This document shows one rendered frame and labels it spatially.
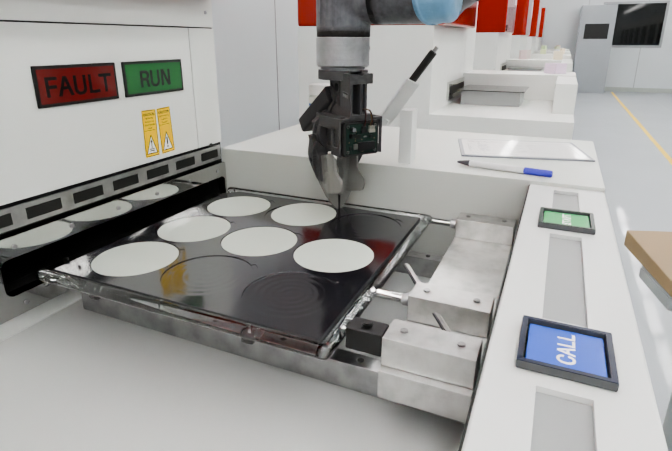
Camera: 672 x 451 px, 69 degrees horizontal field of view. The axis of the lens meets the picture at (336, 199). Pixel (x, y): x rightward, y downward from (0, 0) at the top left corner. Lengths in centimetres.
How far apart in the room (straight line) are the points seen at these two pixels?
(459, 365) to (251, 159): 58
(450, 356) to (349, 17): 45
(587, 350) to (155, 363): 42
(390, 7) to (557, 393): 49
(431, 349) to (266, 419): 17
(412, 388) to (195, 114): 59
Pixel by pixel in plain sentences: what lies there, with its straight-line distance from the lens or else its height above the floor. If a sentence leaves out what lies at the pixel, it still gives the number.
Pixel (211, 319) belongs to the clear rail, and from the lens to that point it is 49.
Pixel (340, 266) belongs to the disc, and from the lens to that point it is 58.
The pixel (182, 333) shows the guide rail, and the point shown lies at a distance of 61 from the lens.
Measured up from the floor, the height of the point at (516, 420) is 96.
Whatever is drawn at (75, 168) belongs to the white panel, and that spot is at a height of 100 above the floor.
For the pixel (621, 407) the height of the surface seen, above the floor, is 96.
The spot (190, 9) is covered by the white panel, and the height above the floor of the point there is 120.
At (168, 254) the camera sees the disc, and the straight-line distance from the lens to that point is 64.
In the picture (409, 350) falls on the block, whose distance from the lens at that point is 44.
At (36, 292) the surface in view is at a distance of 70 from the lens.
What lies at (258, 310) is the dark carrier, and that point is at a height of 90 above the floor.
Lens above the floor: 115
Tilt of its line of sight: 18 degrees down
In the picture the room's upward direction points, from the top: straight up
